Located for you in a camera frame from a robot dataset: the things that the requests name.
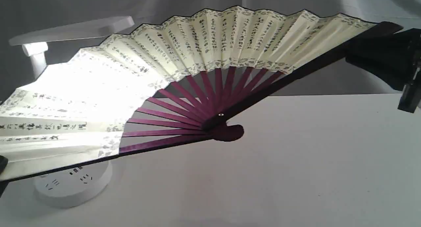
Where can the white desk lamp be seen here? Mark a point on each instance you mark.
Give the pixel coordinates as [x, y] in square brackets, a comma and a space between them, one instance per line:
[73, 186]

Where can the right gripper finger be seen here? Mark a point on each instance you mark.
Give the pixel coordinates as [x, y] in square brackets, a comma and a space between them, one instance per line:
[398, 47]
[393, 72]

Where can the folding paper fan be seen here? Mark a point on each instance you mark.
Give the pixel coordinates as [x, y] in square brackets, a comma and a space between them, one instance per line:
[164, 85]

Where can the grey backdrop curtain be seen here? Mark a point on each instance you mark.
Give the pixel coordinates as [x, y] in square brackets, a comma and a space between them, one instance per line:
[23, 16]

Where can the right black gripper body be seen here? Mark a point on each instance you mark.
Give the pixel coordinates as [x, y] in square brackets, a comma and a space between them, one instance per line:
[411, 94]

